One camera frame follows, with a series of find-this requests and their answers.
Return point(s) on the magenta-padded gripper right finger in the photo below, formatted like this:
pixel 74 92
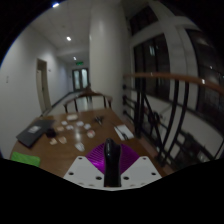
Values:
pixel 140 170

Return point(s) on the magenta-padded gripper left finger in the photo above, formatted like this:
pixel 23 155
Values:
pixel 83 170

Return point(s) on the green mouse pad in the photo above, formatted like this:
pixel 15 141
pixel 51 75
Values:
pixel 26 159

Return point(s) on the small beige card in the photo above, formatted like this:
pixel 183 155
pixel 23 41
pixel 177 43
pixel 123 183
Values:
pixel 62 140
pixel 53 142

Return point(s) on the round white pink tag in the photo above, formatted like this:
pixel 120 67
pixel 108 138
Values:
pixel 91 134

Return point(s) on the dark pen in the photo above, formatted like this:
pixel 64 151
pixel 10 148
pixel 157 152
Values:
pixel 122 132

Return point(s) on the small black box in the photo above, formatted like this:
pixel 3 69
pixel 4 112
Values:
pixel 50 133

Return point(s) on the black scissors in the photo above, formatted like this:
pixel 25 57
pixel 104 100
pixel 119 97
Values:
pixel 98 120

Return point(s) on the dark grey laptop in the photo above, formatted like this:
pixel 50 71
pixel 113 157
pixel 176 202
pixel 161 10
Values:
pixel 33 131

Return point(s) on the brown wooden chair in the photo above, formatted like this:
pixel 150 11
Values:
pixel 87 94

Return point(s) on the glass double door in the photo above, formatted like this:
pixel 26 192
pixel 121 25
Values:
pixel 80 79

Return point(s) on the beige side door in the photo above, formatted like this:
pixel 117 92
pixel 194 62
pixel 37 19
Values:
pixel 43 86

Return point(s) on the black railing with wooden handrail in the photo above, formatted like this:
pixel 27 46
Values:
pixel 166 77

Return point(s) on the green exit sign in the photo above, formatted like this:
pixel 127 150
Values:
pixel 79 61

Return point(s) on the ceiling lights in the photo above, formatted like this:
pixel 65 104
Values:
pixel 68 38

